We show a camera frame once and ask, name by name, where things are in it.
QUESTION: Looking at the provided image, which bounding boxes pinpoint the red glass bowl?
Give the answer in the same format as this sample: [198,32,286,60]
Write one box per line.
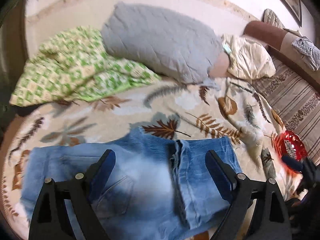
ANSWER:
[271,130,308,173]

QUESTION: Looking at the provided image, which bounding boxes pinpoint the patterned cushion on sofa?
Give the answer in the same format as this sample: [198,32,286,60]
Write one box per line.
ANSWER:
[263,9,284,29]

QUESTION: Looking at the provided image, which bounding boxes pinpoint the grey quilted pillow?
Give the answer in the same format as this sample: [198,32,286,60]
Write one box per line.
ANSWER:
[101,3,223,84]

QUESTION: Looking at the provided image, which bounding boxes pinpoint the grey cloth on sofa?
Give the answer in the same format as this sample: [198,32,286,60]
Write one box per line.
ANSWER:
[291,36,320,72]

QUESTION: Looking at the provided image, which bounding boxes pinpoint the green patterned quilt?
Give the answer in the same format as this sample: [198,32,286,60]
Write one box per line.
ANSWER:
[9,27,160,107]

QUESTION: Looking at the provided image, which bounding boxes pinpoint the cream satin pillow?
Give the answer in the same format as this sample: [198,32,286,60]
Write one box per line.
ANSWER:
[221,34,276,82]

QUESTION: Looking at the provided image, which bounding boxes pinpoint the blue denim jeans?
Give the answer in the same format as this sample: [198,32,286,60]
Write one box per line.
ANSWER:
[21,128,241,239]

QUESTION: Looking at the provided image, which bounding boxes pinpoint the brown striped sofa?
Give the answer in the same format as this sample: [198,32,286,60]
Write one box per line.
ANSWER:
[244,21,319,164]

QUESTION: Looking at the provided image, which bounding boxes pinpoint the leaf print beige blanket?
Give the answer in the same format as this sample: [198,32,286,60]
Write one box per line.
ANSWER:
[1,78,301,239]

